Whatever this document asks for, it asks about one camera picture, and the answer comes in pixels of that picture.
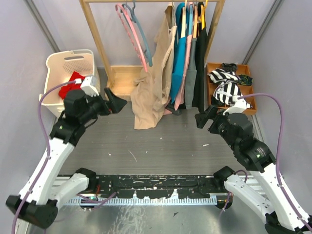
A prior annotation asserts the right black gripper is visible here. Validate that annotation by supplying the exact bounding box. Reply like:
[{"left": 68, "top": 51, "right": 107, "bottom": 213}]
[{"left": 195, "top": 103, "right": 237, "bottom": 149}]

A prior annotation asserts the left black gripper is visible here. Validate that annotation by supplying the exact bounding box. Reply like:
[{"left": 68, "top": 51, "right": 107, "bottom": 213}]
[{"left": 80, "top": 87, "right": 127, "bottom": 123}]

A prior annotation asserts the beige t shirt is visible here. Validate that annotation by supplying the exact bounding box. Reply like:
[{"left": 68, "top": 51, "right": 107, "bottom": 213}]
[{"left": 130, "top": 3, "right": 177, "bottom": 130}]

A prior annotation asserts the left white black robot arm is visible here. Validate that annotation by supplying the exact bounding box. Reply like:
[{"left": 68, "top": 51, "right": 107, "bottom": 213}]
[{"left": 6, "top": 88, "right": 127, "bottom": 230}]

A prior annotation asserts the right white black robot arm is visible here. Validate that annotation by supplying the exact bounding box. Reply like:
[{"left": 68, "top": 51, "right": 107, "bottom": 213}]
[{"left": 195, "top": 105, "right": 312, "bottom": 234}]

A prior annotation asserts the black garment on hanger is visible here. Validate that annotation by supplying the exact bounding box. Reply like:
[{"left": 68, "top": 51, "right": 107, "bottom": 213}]
[{"left": 192, "top": 2, "right": 207, "bottom": 113}]

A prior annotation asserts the pink garment on hanger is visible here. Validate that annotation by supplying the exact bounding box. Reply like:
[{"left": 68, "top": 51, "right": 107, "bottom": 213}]
[{"left": 173, "top": 1, "right": 195, "bottom": 111}]

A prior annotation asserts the grey garment on hanger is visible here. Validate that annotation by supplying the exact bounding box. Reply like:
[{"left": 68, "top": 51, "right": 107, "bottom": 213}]
[{"left": 185, "top": 38, "right": 197, "bottom": 109}]

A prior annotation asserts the blue t shirt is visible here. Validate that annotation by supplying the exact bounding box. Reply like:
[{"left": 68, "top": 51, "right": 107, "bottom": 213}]
[{"left": 170, "top": 2, "right": 191, "bottom": 104}]

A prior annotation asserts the grey plastic hanger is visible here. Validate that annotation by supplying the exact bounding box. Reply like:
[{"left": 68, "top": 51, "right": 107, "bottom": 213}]
[{"left": 120, "top": 0, "right": 153, "bottom": 71}]

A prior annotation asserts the pink plastic hanger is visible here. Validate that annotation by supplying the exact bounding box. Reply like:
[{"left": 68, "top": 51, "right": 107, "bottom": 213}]
[{"left": 115, "top": 2, "right": 153, "bottom": 72}]

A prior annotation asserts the wooden hanger with blue shirt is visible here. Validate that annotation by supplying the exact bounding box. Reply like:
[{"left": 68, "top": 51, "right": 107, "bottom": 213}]
[{"left": 180, "top": 4, "right": 187, "bottom": 38}]

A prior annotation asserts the wooden clothes rack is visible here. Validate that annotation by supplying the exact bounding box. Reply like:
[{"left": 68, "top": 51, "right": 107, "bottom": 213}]
[{"left": 80, "top": 0, "right": 225, "bottom": 101}]

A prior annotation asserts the black white striped cloth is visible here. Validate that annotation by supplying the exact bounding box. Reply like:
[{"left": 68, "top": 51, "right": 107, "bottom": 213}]
[{"left": 208, "top": 68, "right": 243, "bottom": 107}]

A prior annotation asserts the red cloth in basket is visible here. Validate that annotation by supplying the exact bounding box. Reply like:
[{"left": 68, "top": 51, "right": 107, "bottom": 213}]
[{"left": 58, "top": 71, "right": 85, "bottom": 99}]

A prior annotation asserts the dark patterned cloth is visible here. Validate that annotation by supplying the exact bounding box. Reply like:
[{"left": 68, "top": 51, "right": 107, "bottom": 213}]
[{"left": 238, "top": 74, "right": 253, "bottom": 86}]

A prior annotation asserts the white laundry basket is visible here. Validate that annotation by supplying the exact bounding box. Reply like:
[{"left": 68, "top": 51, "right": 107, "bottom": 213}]
[{"left": 41, "top": 49, "right": 101, "bottom": 118}]

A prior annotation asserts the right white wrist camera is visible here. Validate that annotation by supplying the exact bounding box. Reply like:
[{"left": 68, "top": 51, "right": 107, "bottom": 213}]
[{"left": 223, "top": 95, "right": 251, "bottom": 116}]

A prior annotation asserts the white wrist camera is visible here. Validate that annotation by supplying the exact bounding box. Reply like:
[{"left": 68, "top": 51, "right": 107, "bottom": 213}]
[
  {"left": 223, "top": 95, "right": 251, "bottom": 116},
  {"left": 74, "top": 75, "right": 99, "bottom": 97}
]

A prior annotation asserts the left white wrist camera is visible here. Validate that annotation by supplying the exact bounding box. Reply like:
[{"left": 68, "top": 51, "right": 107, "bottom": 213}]
[{"left": 74, "top": 75, "right": 99, "bottom": 97}]

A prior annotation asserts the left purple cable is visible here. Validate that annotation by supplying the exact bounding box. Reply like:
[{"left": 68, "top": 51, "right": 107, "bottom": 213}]
[{"left": 11, "top": 80, "right": 81, "bottom": 234}]

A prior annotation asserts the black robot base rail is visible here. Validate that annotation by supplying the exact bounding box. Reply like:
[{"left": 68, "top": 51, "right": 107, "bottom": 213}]
[{"left": 77, "top": 175, "right": 233, "bottom": 209}]

